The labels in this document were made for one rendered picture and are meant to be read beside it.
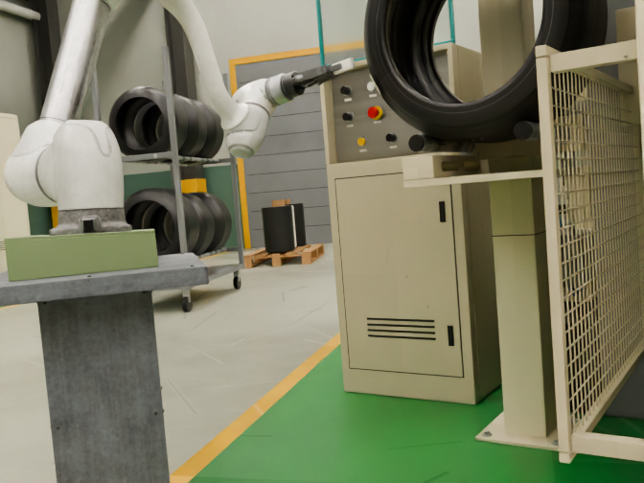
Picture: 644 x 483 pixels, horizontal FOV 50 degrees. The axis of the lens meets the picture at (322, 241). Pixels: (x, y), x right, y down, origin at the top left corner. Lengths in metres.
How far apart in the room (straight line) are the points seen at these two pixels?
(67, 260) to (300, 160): 9.73
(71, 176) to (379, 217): 1.26
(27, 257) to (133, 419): 0.44
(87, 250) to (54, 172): 0.23
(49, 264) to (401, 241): 1.35
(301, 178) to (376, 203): 8.68
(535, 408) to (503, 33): 1.12
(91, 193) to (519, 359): 1.32
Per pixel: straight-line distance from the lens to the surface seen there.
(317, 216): 11.20
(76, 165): 1.73
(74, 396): 1.73
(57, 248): 1.67
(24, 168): 1.89
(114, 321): 1.69
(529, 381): 2.22
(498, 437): 2.26
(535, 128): 1.77
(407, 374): 2.67
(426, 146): 1.86
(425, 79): 2.16
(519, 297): 2.17
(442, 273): 2.52
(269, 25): 11.74
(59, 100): 1.98
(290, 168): 11.32
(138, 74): 12.62
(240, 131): 2.11
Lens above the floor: 0.79
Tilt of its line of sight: 4 degrees down
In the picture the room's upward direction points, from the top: 5 degrees counter-clockwise
